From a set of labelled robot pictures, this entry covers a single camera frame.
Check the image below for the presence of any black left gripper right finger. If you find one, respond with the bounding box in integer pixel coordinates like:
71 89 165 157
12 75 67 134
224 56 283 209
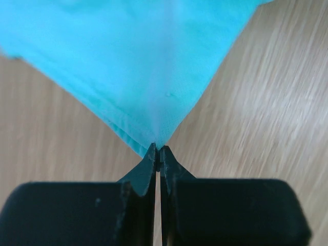
159 146 312 245

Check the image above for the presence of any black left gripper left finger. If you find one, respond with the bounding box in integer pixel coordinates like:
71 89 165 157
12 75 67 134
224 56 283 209
1 144 157 245

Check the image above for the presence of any teal t shirt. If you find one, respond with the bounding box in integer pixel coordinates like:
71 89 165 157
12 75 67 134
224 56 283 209
1 1 263 156

